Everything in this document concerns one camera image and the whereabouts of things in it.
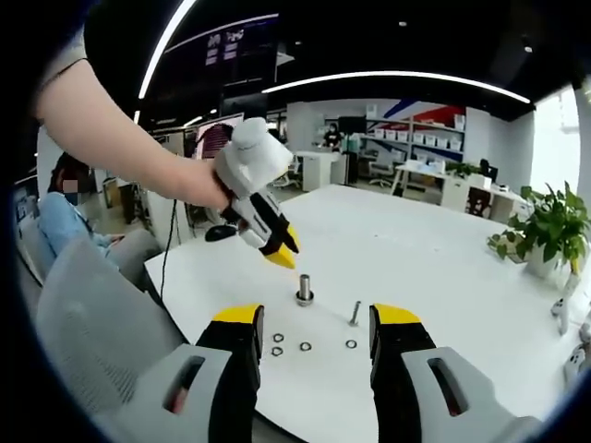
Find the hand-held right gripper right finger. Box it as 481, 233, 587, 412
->
368, 303, 542, 443

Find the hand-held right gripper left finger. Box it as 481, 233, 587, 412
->
91, 303, 266, 443

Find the large steel threaded stud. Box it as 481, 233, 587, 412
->
296, 273, 316, 305

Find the person's left hand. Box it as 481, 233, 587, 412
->
177, 155, 233, 219

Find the black computer mouse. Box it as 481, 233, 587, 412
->
204, 224, 238, 243

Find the white counter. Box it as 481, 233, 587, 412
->
295, 150, 355, 193

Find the white office chair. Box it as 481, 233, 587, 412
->
368, 150, 399, 186

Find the grey mesh office chair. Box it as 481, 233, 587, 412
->
36, 237, 187, 416

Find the curved ceiling light strip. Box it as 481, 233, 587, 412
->
261, 70, 532, 104
138, 0, 198, 101

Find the shelf with white bins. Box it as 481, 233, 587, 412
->
364, 108, 466, 161

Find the white handheld device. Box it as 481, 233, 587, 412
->
551, 276, 579, 336
562, 343, 591, 385

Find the long white desk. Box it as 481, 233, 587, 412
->
392, 162, 532, 223

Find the small background green plant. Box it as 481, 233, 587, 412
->
445, 161, 480, 179

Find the potted green plant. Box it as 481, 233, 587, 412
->
487, 182, 590, 279

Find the black cable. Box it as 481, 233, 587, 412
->
159, 198, 181, 306

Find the black wall television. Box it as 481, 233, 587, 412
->
338, 116, 368, 136

